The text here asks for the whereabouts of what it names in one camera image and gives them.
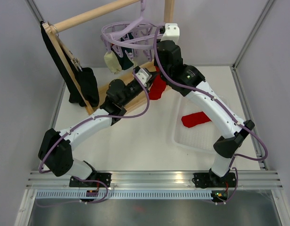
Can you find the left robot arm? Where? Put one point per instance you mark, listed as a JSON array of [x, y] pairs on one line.
[[57, 146]]

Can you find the wooden rack base tray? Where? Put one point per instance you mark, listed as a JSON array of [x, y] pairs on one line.
[[126, 91]]

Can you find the purple round clip hanger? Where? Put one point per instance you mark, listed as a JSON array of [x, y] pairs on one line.
[[130, 37]]

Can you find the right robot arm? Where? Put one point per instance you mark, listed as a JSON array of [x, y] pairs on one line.
[[192, 84]]

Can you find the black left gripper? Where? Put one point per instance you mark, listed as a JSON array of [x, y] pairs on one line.
[[153, 74]]

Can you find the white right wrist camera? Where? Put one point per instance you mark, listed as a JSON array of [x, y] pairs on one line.
[[172, 32]]

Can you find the wooden rack top rod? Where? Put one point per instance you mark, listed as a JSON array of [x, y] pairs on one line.
[[90, 15]]

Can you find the white slotted cable duct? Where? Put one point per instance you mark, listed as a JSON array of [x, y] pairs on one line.
[[126, 194]]

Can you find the aluminium mounting rail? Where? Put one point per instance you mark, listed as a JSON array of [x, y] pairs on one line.
[[169, 180]]

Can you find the wooden rack left post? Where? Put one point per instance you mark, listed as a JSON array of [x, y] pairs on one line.
[[67, 71]]

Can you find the cream sock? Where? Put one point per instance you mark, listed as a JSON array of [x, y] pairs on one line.
[[135, 63], [112, 62]]

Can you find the white plastic basket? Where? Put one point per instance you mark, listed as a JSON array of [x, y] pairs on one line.
[[199, 138]]

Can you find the red sock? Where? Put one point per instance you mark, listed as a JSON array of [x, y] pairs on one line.
[[158, 86], [195, 119]]

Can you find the black shorts on hanger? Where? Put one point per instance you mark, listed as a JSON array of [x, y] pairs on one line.
[[89, 87]]

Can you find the wooden rack right post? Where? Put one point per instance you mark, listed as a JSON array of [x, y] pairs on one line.
[[169, 11]]

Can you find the wooden rack post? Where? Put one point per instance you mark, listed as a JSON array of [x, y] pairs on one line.
[[67, 71], [169, 11]]

